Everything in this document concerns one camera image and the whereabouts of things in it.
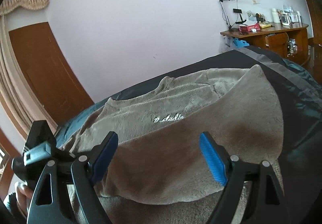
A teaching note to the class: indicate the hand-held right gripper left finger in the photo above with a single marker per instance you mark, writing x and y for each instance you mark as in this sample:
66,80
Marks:
105,156

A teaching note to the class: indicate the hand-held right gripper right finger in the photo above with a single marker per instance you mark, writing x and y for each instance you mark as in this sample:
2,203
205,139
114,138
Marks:
213,161

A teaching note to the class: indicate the beige fluffy towel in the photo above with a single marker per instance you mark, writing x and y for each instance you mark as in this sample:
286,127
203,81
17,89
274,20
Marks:
176,163

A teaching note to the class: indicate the person's left hand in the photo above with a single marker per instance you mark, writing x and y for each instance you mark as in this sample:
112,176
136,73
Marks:
22,196

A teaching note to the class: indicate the beige curtain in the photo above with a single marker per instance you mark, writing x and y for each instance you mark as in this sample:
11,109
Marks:
15,88

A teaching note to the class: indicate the brown wooden door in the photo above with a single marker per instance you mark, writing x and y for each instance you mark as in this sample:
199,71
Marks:
45,68

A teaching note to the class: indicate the dark bed blanket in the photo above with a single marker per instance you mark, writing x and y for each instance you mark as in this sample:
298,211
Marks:
296,103

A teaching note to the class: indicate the blue plastic bag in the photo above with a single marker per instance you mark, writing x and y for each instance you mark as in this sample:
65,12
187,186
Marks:
240,42

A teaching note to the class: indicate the beige curtain valance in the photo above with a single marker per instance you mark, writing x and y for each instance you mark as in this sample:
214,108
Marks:
25,2

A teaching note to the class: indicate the red box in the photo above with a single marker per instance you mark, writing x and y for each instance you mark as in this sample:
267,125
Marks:
247,28

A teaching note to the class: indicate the yellow box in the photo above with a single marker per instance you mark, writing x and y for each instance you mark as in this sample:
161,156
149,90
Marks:
264,25

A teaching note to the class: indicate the wooden desk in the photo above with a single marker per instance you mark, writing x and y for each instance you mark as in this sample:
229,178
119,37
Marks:
276,30

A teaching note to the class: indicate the white thermos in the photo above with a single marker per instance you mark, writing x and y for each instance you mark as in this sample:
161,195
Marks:
276,16

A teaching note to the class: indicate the white electric kettle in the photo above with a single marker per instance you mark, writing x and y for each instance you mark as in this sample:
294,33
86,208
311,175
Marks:
285,19

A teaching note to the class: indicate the white plastic container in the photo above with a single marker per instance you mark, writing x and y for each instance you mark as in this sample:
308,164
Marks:
296,16

